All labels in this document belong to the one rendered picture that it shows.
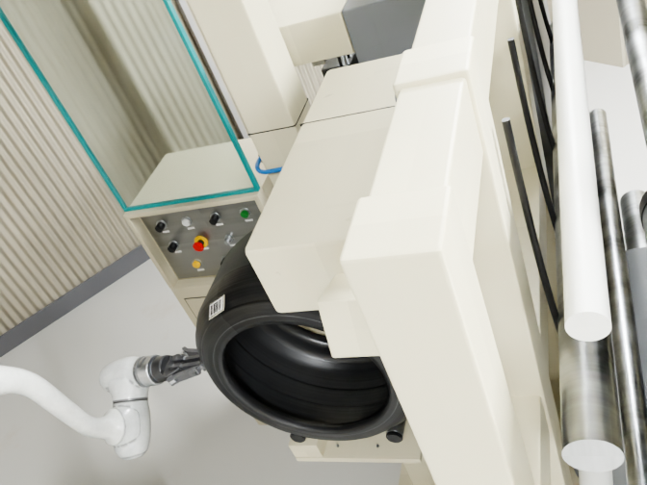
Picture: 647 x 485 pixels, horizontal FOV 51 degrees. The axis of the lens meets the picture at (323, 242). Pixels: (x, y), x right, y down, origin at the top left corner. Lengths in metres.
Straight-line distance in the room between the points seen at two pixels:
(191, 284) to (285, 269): 1.62
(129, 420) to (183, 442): 1.39
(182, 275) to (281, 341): 0.79
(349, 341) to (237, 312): 0.59
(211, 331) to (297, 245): 0.64
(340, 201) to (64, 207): 3.52
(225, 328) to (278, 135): 0.49
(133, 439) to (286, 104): 1.05
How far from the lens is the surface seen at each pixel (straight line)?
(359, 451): 2.00
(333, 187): 1.14
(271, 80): 1.64
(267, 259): 1.09
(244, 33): 1.60
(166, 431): 3.57
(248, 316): 1.56
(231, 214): 2.42
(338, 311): 0.99
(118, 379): 2.12
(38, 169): 4.42
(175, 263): 2.69
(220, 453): 3.32
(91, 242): 4.65
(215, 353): 1.70
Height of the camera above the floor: 2.38
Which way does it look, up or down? 35 degrees down
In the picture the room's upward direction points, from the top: 24 degrees counter-clockwise
